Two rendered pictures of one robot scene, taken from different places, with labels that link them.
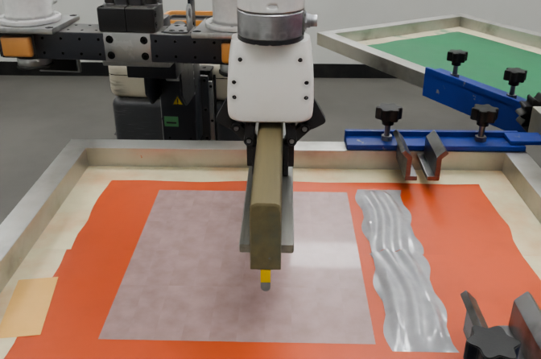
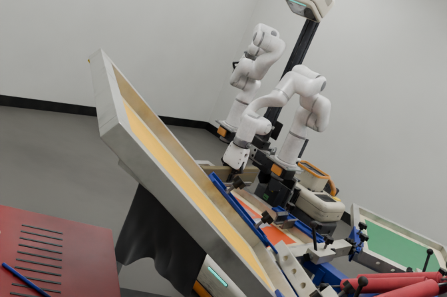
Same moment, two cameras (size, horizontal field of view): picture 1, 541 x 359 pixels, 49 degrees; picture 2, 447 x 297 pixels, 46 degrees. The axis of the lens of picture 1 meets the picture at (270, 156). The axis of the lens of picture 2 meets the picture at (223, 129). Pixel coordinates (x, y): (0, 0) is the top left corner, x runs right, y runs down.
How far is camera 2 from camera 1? 1.74 m
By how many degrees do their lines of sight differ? 37
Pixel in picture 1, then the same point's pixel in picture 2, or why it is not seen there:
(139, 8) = (259, 139)
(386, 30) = (390, 224)
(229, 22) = (279, 158)
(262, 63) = (233, 148)
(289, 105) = (234, 162)
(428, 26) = (418, 238)
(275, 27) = (237, 141)
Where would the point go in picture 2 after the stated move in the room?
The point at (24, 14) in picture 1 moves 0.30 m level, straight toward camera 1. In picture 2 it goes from (229, 123) to (211, 128)
